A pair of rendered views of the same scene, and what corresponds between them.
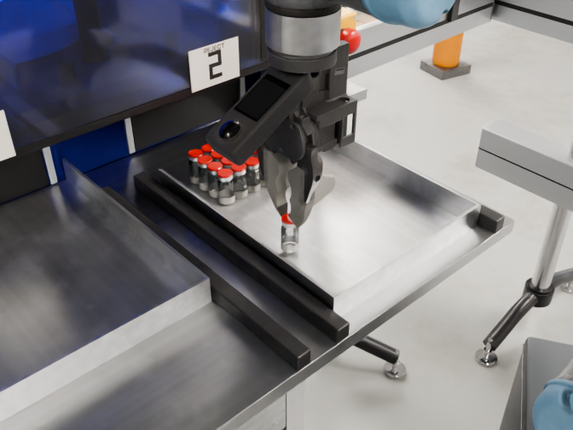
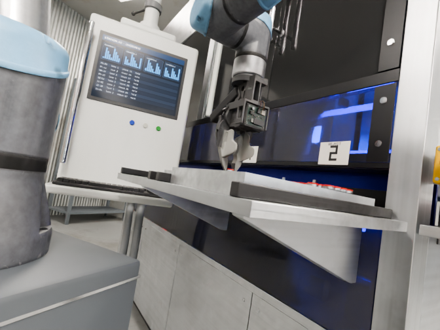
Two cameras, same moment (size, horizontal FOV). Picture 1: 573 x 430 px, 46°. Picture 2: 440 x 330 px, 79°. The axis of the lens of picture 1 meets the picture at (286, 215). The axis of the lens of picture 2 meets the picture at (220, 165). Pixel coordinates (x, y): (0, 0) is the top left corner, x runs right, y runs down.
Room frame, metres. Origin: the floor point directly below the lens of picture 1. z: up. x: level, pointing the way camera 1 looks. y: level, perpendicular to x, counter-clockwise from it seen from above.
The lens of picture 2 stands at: (0.72, -0.61, 0.89)
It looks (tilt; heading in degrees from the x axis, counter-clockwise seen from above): 4 degrees up; 99
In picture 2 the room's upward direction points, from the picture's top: 9 degrees clockwise
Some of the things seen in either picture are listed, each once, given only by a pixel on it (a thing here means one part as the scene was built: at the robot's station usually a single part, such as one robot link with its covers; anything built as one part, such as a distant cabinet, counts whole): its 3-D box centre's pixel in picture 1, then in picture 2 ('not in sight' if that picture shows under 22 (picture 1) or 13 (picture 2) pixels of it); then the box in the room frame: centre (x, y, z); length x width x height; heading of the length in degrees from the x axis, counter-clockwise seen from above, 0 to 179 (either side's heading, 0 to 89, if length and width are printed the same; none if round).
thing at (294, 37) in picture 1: (300, 26); (249, 73); (0.66, -0.01, 1.16); 0.08 x 0.08 x 0.05
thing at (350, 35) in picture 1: (346, 40); not in sight; (1.04, -0.10, 0.99); 0.04 x 0.04 x 0.04; 42
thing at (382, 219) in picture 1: (313, 197); (268, 190); (0.74, -0.04, 0.90); 0.34 x 0.26 x 0.04; 41
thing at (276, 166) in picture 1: (289, 175); (244, 153); (0.67, 0.00, 0.97); 0.06 x 0.03 x 0.09; 132
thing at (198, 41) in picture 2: not in sight; (186, 78); (0.18, 0.91, 1.51); 0.49 x 0.01 x 0.59; 132
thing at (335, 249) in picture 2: not in sight; (303, 250); (0.82, -0.07, 0.80); 0.34 x 0.03 x 0.13; 42
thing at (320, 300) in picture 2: not in sight; (178, 210); (0.32, 0.74, 0.73); 1.98 x 0.01 x 0.25; 132
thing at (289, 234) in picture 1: (290, 234); not in sight; (0.64, 0.00, 0.91); 0.02 x 0.02 x 0.04
